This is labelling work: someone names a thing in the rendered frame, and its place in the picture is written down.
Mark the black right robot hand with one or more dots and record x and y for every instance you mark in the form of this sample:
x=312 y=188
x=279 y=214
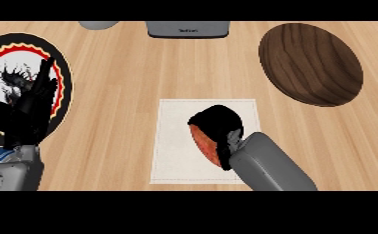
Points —
x=222 y=121

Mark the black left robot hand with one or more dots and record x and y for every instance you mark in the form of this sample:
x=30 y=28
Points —
x=30 y=111

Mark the orange sweet potato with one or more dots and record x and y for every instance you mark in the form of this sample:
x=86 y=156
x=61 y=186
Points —
x=206 y=144

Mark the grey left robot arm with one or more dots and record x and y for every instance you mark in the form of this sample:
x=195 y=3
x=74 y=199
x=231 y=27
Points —
x=18 y=168

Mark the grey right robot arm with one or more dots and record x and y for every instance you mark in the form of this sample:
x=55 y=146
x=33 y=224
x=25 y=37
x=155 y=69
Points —
x=268 y=164

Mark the white placemat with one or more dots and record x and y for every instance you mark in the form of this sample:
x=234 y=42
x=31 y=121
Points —
x=182 y=144

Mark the dark wooden bowl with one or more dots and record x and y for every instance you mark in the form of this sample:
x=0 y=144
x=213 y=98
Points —
x=310 y=64

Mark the round black patterned plate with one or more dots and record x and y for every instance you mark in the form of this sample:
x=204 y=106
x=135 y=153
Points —
x=59 y=74

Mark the grey appliance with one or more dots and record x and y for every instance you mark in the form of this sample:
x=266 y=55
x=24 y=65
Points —
x=188 y=28

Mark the grey rounded object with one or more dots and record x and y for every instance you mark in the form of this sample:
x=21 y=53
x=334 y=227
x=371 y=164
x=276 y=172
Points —
x=98 y=24

